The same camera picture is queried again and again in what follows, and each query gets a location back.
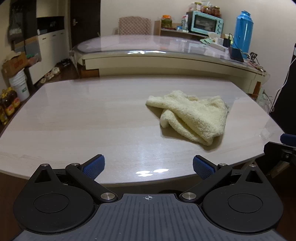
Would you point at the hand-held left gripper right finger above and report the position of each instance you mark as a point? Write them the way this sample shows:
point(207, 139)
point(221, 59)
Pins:
point(203, 166)

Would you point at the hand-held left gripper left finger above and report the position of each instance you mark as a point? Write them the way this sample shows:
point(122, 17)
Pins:
point(94, 166)

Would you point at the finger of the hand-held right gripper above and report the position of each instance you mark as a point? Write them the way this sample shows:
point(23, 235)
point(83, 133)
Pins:
point(288, 139)
point(271, 150)

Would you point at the cream fluffy towel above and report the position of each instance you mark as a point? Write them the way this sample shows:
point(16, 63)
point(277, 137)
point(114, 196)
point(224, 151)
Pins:
point(196, 115)

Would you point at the black cabinet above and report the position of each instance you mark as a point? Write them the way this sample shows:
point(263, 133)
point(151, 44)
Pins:
point(285, 88)

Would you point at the black hair clip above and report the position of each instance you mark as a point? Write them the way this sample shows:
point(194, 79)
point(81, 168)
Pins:
point(253, 56)

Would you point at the dark smartphone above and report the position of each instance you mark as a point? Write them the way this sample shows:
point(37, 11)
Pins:
point(236, 54)

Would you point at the light slipper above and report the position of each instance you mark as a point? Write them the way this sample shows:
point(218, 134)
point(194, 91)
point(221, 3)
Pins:
point(56, 70)
point(49, 75)

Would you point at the dark shoes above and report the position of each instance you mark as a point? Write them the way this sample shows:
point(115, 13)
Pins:
point(63, 63)

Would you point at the white plastic bucket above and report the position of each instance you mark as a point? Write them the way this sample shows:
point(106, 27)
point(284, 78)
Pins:
point(20, 85)

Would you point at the black charger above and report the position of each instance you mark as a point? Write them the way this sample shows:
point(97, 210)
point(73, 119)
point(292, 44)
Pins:
point(227, 43)

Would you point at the white power strip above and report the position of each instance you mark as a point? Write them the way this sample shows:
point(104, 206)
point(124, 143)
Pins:
point(217, 47)

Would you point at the blue thermos jug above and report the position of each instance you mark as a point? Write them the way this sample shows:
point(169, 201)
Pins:
point(242, 32)

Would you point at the beige table with glass top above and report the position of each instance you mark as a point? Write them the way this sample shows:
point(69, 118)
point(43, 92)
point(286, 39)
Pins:
point(161, 58)

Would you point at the light green cloth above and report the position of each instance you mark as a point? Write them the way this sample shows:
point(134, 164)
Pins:
point(207, 41)

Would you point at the white low cabinet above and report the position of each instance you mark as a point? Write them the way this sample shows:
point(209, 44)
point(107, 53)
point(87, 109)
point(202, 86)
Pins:
point(49, 46)

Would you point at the cardboard box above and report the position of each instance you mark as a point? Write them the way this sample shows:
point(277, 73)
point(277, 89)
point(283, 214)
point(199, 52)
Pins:
point(15, 63)

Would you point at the wooden side shelf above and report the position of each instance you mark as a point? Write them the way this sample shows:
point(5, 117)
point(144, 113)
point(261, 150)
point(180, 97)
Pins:
point(171, 31)

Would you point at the teal toaster oven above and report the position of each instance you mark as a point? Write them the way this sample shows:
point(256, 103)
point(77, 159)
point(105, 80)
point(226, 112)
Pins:
point(204, 23)

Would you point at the dark wooden door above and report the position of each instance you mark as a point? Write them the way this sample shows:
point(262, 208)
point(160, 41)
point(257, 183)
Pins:
point(85, 23)

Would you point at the red sauce jar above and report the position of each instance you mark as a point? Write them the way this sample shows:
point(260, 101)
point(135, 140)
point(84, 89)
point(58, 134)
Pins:
point(207, 10)
point(216, 11)

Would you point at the chair with quilted cover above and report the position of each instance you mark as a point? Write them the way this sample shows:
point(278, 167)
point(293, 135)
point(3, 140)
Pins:
point(135, 25)

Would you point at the jar with orange lid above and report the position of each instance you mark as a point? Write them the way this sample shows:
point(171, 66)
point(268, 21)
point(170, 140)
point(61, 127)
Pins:
point(166, 21)

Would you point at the glass jar with gold lid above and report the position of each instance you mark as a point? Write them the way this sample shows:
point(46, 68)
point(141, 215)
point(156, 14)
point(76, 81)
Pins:
point(197, 6)

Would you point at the hanging grey bag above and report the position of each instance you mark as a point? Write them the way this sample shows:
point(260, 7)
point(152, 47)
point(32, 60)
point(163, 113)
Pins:
point(16, 25)

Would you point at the dark tall cabinet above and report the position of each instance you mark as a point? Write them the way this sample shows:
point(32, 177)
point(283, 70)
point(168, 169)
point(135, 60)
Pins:
point(31, 14)

